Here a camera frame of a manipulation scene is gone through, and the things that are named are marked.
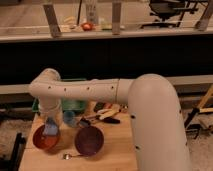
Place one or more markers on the blue sponge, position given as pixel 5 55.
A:
pixel 50 127

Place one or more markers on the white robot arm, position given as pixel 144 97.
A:
pixel 157 122

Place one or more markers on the purple bowl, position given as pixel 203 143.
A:
pixel 89 140

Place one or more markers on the red bowl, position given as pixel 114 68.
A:
pixel 44 142

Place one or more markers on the orange carrot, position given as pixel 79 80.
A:
pixel 108 105

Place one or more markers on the black rectangular block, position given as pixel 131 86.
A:
pixel 98 106

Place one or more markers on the small round tin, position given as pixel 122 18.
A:
pixel 123 108

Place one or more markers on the green plastic tray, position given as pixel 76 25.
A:
pixel 73 105

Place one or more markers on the small blue cup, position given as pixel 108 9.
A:
pixel 69 118

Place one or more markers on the red fruit on shelf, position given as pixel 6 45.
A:
pixel 87 26

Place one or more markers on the metal spoon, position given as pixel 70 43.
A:
pixel 68 156

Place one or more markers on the black office chair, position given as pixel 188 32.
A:
pixel 170 13

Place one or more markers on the black chair at left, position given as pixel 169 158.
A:
pixel 13 163

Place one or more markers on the black handled scissors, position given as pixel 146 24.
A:
pixel 103 115

